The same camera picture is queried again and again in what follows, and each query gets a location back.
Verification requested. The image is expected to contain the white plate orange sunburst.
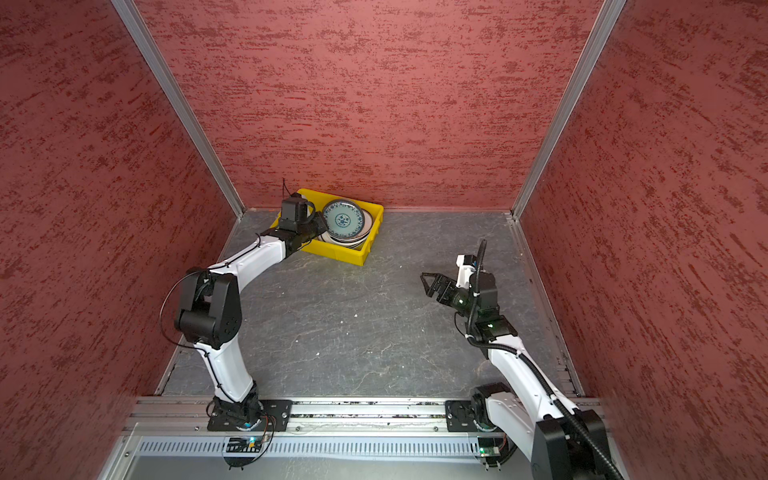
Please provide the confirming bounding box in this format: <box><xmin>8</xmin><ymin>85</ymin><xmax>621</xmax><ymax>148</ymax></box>
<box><xmin>319</xmin><ymin>210</ymin><xmax>374</xmax><ymax>248</ymax></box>

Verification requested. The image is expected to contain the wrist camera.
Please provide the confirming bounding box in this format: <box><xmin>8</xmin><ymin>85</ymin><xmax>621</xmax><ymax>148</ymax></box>
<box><xmin>278</xmin><ymin>193</ymin><xmax>314</xmax><ymax>233</ymax></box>
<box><xmin>456</xmin><ymin>254</ymin><xmax>477</xmax><ymax>289</ymax></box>

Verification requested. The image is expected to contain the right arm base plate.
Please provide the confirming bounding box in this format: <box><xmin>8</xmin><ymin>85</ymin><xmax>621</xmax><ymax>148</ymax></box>
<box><xmin>444</xmin><ymin>400</ymin><xmax>498</xmax><ymax>433</ymax></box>

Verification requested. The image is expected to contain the aluminium corner post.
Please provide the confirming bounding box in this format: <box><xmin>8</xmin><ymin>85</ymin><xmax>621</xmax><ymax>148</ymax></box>
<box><xmin>511</xmin><ymin>0</ymin><xmax>626</xmax><ymax>221</ymax></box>
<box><xmin>111</xmin><ymin>0</ymin><xmax>247</xmax><ymax>220</ymax></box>

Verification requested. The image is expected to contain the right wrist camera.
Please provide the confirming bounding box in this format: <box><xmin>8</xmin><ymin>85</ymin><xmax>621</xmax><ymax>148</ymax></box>
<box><xmin>456</xmin><ymin>254</ymin><xmax>477</xmax><ymax>289</ymax></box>

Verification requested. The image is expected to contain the black corrugated cable conduit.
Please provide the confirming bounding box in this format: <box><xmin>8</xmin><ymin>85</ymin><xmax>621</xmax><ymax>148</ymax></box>
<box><xmin>464</xmin><ymin>238</ymin><xmax>625</xmax><ymax>480</ymax></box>

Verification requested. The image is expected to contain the teal patterned small plate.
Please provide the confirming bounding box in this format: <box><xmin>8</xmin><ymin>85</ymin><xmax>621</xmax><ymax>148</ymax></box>
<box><xmin>323</xmin><ymin>199</ymin><xmax>365</xmax><ymax>240</ymax></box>

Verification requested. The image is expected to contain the aluminium front rail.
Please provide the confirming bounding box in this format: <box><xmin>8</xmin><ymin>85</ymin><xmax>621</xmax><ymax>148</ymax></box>
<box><xmin>122</xmin><ymin>395</ymin><xmax>610</xmax><ymax>436</ymax></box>

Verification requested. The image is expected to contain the right aluminium corner post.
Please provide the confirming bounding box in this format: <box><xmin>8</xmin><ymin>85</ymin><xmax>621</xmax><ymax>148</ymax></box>
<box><xmin>511</xmin><ymin>0</ymin><xmax>626</xmax><ymax>221</ymax></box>

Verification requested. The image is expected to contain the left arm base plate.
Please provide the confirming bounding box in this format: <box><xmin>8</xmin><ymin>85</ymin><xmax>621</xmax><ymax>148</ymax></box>
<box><xmin>206</xmin><ymin>397</ymin><xmax>294</xmax><ymax>433</ymax></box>

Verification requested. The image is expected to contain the controller board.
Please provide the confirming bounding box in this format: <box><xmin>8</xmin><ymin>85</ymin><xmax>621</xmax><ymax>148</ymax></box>
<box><xmin>475</xmin><ymin>437</ymin><xmax>506</xmax><ymax>467</ymax></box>
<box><xmin>224</xmin><ymin>437</ymin><xmax>262</xmax><ymax>455</ymax></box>

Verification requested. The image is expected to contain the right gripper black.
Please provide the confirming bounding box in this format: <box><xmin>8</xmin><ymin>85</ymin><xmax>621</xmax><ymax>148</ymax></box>
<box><xmin>420</xmin><ymin>273</ymin><xmax>479</xmax><ymax>320</ymax></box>

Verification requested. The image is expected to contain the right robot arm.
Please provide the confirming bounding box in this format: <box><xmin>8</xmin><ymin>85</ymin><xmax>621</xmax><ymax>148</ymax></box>
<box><xmin>420</xmin><ymin>266</ymin><xmax>623</xmax><ymax>479</ymax></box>

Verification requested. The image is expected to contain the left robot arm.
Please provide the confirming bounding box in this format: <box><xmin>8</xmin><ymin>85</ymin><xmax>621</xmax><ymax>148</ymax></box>
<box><xmin>174</xmin><ymin>193</ymin><xmax>327</xmax><ymax>431</ymax></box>

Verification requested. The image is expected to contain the left aluminium corner post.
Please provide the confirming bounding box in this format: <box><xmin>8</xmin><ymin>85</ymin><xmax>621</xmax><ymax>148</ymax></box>
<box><xmin>111</xmin><ymin>0</ymin><xmax>247</xmax><ymax>220</ymax></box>

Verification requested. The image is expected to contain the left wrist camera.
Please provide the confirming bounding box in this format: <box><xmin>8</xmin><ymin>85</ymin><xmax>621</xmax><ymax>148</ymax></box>
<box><xmin>278</xmin><ymin>193</ymin><xmax>314</xmax><ymax>233</ymax></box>

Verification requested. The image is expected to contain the yellow plastic bin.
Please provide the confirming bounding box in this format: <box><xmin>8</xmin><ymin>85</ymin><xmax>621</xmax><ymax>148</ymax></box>
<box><xmin>298</xmin><ymin>189</ymin><xmax>384</xmax><ymax>266</ymax></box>

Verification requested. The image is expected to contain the left controller board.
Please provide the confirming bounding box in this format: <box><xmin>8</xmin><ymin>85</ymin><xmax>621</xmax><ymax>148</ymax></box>
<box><xmin>224</xmin><ymin>437</ymin><xmax>262</xmax><ymax>455</ymax></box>

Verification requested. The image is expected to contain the right controller board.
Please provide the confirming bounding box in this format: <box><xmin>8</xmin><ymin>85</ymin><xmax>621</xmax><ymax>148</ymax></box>
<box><xmin>475</xmin><ymin>437</ymin><xmax>506</xmax><ymax>467</ymax></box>

